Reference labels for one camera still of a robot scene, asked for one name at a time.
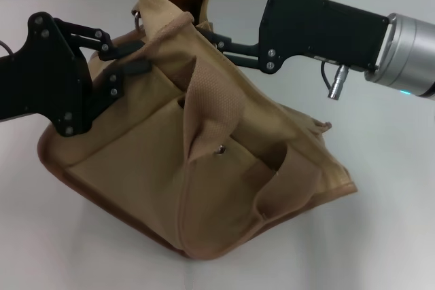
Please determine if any khaki canvas food bag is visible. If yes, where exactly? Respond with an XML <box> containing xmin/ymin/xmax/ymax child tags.
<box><xmin>37</xmin><ymin>0</ymin><xmax>358</xmax><ymax>259</ymax></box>

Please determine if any right gripper cable with plug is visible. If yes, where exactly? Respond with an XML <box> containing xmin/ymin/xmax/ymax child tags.
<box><xmin>320</xmin><ymin>60</ymin><xmax>353</xmax><ymax>101</ymax></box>

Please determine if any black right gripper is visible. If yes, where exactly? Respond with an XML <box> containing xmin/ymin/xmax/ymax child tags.
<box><xmin>195</xmin><ymin>0</ymin><xmax>391</xmax><ymax>76</ymax></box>

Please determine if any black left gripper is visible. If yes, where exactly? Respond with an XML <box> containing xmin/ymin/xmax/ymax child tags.
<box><xmin>0</xmin><ymin>11</ymin><xmax>152</xmax><ymax>138</ymax></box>

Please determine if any left gripper cable with plug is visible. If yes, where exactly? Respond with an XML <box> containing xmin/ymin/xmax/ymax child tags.
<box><xmin>0</xmin><ymin>40</ymin><xmax>15</xmax><ymax>57</ymax></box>

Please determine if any gripper cable with plug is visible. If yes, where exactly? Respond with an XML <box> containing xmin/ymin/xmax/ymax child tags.
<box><xmin>0</xmin><ymin>40</ymin><xmax>15</xmax><ymax>57</ymax></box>
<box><xmin>320</xmin><ymin>60</ymin><xmax>353</xmax><ymax>101</ymax></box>

